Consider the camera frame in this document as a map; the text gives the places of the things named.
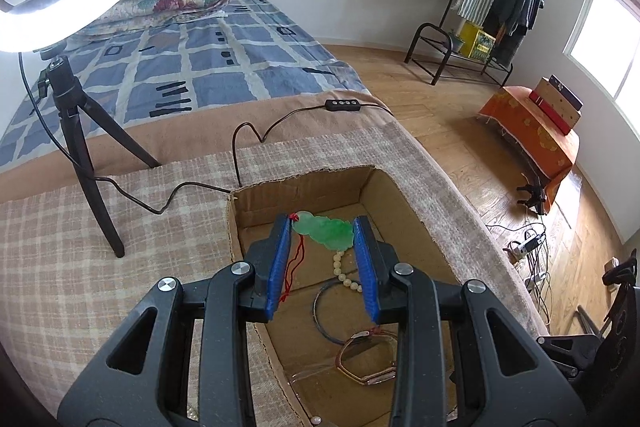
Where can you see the hanging dark clothes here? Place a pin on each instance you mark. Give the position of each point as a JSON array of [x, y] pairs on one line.
[[509, 21]]

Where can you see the thin dark bangle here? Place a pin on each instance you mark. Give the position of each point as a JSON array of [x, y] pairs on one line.
[[337, 312]]

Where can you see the boxes on stool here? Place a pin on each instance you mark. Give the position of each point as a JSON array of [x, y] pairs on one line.
[[559, 103]]

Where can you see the blue patterned bed sheet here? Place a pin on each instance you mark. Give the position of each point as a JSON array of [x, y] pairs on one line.
[[251, 51]]

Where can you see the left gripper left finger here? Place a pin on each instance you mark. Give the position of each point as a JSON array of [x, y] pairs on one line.
[[140, 376]]

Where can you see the brown cardboard box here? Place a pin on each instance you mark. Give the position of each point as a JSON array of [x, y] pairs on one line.
[[303, 359]]

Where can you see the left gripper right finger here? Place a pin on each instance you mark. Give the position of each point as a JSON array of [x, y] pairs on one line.
[[459, 333]]

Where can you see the pink plaid blanket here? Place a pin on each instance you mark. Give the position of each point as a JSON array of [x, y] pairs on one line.
[[63, 291]]

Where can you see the window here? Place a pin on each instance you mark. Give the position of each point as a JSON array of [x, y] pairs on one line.
[[604, 44]]

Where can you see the black tripod stand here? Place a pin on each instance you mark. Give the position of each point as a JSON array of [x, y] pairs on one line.
[[70, 99]]

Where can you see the yellow box on rack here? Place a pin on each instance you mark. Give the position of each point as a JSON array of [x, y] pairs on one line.
[[476, 43]]

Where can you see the orange cloth covered stool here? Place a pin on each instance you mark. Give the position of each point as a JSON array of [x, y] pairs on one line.
[[553, 153]]

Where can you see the white power strip on floor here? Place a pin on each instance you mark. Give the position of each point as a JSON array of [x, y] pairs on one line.
[[529, 245]]

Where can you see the black metal clothes rack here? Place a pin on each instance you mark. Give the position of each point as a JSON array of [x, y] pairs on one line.
[[434, 48]]

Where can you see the red strap gold watch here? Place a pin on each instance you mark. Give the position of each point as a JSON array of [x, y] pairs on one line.
[[368, 358]]

